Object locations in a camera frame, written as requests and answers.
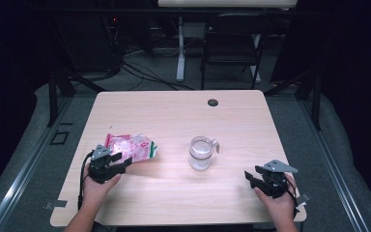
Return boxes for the grey tape strip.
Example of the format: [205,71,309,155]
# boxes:
[43,199,69,211]
[296,191,312,208]

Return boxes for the pink and white snack bag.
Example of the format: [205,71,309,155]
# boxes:
[104,132,158,163]

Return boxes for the person's left hand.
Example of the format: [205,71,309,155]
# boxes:
[81,163,123,211]

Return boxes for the white desk top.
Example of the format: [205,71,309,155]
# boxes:
[157,0,300,9]

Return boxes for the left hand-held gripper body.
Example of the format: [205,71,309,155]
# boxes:
[88,144,124,185]

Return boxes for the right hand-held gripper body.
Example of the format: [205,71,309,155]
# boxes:
[257,159,300,199]

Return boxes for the dark equipment cabinet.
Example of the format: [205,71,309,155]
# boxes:
[57,14,123,74]

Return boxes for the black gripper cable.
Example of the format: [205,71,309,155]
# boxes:
[77,151,94,211]
[282,177,301,219]

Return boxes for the black metal stand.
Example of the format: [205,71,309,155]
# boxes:
[45,68,108,128]
[263,68,323,131]

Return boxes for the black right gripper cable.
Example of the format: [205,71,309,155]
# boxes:
[282,177,301,219]

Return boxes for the black floor cables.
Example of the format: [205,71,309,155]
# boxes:
[119,60,195,92]

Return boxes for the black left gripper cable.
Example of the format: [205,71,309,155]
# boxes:
[77,151,94,211]

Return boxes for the aluminium floor rail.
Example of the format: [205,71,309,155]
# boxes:
[0,96,74,232]
[297,96,371,232]

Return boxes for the clear glass jar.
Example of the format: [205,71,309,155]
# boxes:
[188,135,221,171]

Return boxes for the person's right hand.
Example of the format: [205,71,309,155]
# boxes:
[254,173,300,223]

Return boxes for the black folding chair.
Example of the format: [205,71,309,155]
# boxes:
[200,13,273,91]

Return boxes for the white desk leg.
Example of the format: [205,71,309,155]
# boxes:
[176,15,187,83]
[251,33,263,84]

